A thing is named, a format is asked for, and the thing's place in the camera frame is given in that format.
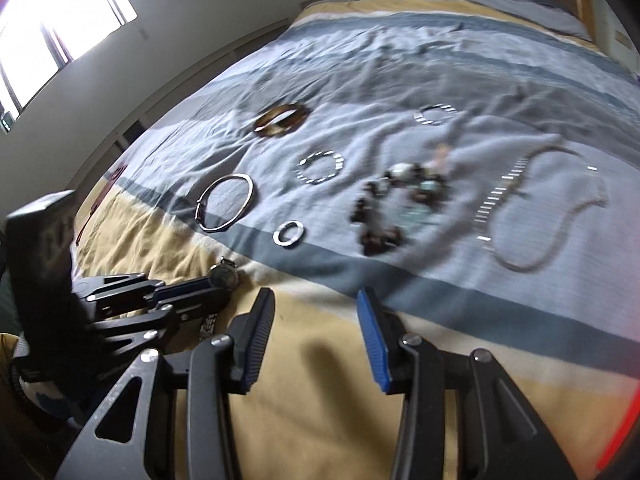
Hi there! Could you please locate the silver tube bead necklace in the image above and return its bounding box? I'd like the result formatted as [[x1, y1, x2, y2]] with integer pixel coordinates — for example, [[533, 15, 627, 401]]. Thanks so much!
[[472, 152, 598, 243]]

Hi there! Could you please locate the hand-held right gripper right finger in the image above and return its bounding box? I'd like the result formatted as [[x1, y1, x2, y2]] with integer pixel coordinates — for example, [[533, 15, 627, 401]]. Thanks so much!
[[356, 287, 577, 480]]

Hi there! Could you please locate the silver beaded bracelet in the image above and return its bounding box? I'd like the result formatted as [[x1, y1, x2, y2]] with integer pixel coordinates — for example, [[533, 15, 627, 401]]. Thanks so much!
[[295, 149, 347, 186]]

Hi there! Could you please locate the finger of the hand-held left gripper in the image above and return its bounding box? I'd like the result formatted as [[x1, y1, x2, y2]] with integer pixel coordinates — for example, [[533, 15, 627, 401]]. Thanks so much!
[[74, 271, 222, 314], [92, 290, 235, 358]]

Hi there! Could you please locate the small round wristwatch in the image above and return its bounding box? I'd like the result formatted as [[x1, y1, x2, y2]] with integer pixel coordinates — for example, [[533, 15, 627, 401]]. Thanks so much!
[[207, 257, 240, 291]]

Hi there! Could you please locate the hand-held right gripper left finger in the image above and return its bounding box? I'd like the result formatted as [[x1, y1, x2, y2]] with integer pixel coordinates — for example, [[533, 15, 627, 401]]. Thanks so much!
[[54, 287, 277, 480]]

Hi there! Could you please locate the large thin silver bangle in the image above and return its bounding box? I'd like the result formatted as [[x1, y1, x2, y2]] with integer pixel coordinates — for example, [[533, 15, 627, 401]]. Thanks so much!
[[195, 173, 254, 232]]

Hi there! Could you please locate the bright window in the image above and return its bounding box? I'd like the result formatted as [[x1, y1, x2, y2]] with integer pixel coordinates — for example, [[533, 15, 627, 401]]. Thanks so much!
[[0, 0, 138, 121]]

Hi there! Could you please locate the grey pillow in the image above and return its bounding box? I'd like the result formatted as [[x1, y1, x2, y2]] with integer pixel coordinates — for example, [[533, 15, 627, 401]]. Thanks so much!
[[470, 0, 593, 41]]

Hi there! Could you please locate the silver segmented bracelet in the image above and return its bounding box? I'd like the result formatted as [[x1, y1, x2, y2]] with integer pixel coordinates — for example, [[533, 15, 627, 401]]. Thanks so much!
[[414, 103, 458, 125]]

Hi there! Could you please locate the small silver ring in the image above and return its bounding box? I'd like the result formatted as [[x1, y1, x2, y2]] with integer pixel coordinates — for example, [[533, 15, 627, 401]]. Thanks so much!
[[273, 220, 306, 248]]

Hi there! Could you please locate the red jewelry box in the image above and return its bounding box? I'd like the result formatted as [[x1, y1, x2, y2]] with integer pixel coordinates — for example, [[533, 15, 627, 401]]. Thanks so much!
[[597, 402, 640, 480]]

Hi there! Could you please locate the grey stone bead bracelet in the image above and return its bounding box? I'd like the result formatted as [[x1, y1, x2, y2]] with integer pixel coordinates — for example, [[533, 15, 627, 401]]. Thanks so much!
[[382, 160, 452, 221]]

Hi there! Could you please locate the silver chain jewelry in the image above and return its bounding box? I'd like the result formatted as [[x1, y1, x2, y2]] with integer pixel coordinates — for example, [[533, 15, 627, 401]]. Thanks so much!
[[352, 180, 406, 258]]

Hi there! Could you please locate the brown amber bangle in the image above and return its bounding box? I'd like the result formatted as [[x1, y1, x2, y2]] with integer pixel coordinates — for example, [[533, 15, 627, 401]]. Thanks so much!
[[252, 102, 310, 138]]

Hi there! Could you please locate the thin silver chain necklace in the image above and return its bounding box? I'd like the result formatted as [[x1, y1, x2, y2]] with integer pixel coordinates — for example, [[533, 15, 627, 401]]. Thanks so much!
[[490, 145, 608, 274]]

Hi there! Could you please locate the striped duvet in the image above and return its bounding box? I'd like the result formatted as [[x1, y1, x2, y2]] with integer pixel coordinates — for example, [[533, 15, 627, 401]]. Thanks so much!
[[75, 0, 640, 480]]

